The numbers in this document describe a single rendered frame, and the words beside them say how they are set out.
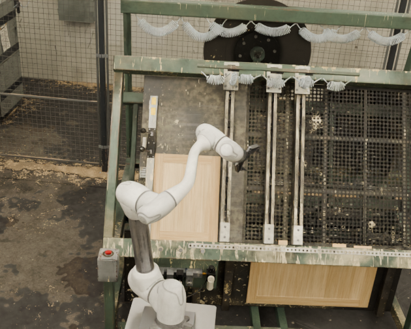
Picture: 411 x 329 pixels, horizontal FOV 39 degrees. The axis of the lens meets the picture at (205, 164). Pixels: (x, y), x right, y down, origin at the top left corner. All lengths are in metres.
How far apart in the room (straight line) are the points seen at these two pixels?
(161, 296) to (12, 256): 2.33
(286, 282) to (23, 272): 2.17
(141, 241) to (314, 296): 1.72
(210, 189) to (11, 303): 1.87
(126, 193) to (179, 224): 0.97
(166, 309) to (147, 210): 0.64
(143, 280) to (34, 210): 2.77
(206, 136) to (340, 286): 1.77
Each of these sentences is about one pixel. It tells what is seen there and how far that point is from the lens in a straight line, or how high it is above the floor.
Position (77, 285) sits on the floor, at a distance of 4.87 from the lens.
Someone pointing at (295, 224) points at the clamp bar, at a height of 1.03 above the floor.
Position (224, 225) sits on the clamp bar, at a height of 1.01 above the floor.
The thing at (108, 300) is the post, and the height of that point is 0.58.
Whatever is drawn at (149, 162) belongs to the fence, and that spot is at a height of 1.31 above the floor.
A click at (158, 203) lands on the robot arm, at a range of 2.81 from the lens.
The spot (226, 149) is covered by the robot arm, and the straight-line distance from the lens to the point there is 3.04.
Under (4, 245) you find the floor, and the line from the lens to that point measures 5.41.
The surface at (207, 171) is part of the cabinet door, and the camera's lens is 3.84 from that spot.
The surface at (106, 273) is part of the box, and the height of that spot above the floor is 0.83.
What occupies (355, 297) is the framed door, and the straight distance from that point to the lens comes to 4.47.
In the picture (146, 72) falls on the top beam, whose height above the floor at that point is 1.82.
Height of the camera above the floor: 3.10
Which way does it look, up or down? 28 degrees down
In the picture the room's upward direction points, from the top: 4 degrees clockwise
